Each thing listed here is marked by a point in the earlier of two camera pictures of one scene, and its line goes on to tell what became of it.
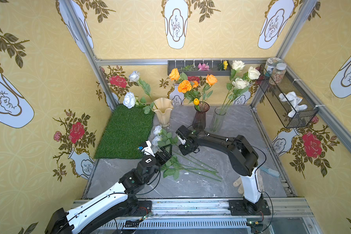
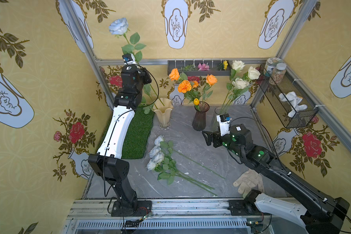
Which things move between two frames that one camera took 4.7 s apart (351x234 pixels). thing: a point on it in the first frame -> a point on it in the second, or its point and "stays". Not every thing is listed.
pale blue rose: x=158 y=140 -> x=158 y=156
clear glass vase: x=217 y=120 stays
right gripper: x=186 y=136 -> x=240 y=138
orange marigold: x=185 y=86 stays
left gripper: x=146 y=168 -> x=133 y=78
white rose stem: x=240 y=83 stays
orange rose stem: x=211 y=80 stays
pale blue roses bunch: x=167 y=136 -> x=119 y=26
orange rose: x=174 y=74 stays
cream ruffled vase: x=163 y=107 stays
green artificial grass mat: x=126 y=129 stays
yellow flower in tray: x=225 y=65 stays
